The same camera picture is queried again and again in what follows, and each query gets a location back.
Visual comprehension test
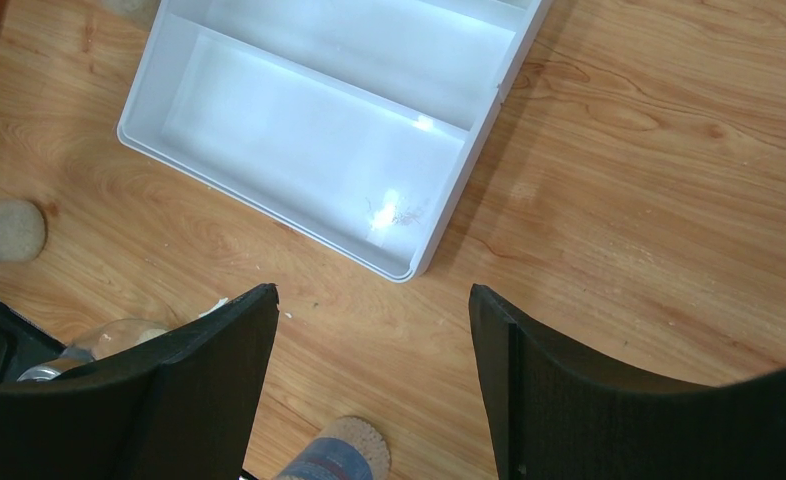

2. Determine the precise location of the round glass jar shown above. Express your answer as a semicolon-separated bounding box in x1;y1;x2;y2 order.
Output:
17;318;169;382

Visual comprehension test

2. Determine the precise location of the white divided tray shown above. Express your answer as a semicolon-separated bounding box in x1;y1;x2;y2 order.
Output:
117;1;550;282

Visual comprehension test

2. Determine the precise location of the silver lid peppercorn bottle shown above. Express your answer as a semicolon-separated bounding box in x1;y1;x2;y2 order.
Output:
275;416;391;480

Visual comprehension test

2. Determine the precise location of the yellow lid spice bottle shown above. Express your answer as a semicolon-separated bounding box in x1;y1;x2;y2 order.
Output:
0;199;47;263

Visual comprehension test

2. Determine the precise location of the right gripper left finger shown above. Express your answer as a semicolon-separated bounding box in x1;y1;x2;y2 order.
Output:
0;284;279;479

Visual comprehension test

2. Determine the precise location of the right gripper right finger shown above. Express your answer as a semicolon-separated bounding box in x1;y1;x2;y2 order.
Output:
468;285;786;479

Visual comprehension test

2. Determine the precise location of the silver lid shaker jar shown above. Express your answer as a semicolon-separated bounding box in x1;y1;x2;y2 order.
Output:
100;0;161;31

